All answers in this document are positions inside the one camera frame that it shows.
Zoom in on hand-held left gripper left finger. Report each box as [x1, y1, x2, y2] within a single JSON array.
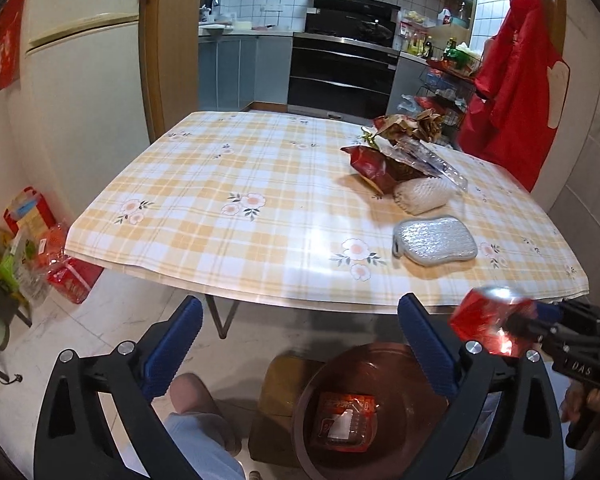
[[32, 295, 206, 480]]

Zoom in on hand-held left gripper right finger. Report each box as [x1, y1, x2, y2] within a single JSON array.
[[397, 293, 566, 480]]

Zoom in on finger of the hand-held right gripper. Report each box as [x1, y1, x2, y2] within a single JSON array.
[[522, 300, 581, 322], [505, 312, 568, 357]]

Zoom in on reddish brown plastic basin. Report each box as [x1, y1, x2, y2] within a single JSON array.
[[291, 342, 461, 480]]

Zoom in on shiny red wrapper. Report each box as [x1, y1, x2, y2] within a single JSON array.
[[449, 285, 536, 358]]

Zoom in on red packet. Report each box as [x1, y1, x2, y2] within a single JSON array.
[[312, 391, 378, 448]]

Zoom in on silver foil pouch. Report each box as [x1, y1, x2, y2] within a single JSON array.
[[392, 216, 479, 266]]

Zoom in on white foam fruit net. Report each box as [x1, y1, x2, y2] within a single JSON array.
[[393, 176, 455, 213]]

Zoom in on clear plastic blister tray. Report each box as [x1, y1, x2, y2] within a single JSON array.
[[380, 137, 470, 192]]

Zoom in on red snack bag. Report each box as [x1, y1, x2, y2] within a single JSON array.
[[340, 145, 426, 196]]

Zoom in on person's right hand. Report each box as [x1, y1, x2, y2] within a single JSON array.
[[560, 382, 600, 428]]

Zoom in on person's bare leg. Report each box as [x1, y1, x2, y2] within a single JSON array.
[[170, 372, 243, 456]]

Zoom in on metal table leg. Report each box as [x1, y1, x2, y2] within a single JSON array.
[[205, 294, 241, 341]]

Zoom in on light blue shorts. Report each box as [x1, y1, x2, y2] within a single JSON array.
[[117, 410, 246, 480]]

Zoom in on brown cardboard box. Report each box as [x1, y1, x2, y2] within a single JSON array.
[[247, 352, 326, 471]]

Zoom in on red gift box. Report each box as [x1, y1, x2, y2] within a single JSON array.
[[47, 257, 105, 305]]

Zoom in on orange mesh bag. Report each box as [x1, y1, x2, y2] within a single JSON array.
[[35, 225, 73, 271]]

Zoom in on black metal stand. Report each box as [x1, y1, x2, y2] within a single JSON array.
[[0, 250, 33, 376]]

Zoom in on green plastic bag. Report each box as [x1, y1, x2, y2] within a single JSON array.
[[0, 245, 36, 296]]

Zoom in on red paper bag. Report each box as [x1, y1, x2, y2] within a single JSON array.
[[2, 186, 58, 241]]

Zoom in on dark red patterned wrapper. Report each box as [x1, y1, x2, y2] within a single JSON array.
[[372, 115, 416, 140]]

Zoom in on red apron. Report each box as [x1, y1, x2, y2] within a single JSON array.
[[457, 0, 571, 193]]

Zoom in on narrow grey cabinet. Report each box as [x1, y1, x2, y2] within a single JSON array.
[[386, 52, 428, 116]]

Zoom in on cream refrigerator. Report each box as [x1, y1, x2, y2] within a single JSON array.
[[22, 0, 153, 221]]

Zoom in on black built-in oven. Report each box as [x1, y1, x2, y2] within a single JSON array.
[[286, 32, 400, 122]]

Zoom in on grey kitchen base cabinets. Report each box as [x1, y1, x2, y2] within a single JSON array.
[[197, 30, 293, 111]]

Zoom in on row of condiment bottles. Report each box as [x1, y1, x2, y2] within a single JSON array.
[[399, 25, 436, 58]]

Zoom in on black range hood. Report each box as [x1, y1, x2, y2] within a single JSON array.
[[305, 0, 402, 40]]

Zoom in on black power cable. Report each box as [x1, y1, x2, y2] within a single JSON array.
[[0, 355, 23, 385]]

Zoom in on black wire storage rack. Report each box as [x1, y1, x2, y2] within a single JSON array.
[[414, 57, 481, 148]]

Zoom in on wooden door frame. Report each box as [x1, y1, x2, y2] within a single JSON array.
[[139, 0, 206, 143]]

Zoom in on red paper wall hanging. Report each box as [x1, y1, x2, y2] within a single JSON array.
[[0, 0, 31, 92]]

